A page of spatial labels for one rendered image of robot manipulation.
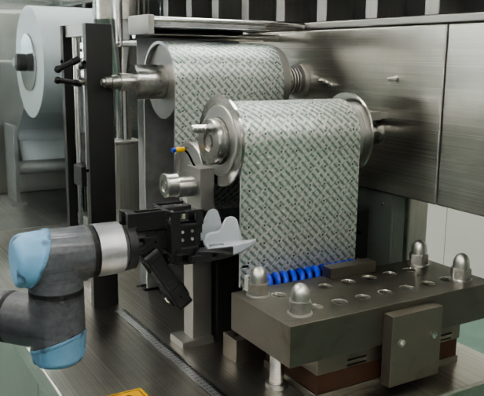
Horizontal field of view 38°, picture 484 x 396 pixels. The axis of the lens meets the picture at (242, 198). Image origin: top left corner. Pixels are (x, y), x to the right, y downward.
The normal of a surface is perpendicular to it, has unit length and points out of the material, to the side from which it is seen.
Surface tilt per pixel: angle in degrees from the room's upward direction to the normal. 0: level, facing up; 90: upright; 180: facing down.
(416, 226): 90
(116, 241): 61
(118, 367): 0
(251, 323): 90
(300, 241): 90
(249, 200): 90
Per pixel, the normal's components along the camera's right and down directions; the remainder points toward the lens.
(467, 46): -0.86, 0.09
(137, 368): 0.01, -0.98
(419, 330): 0.51, 0.18
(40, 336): -0.33, 0.18
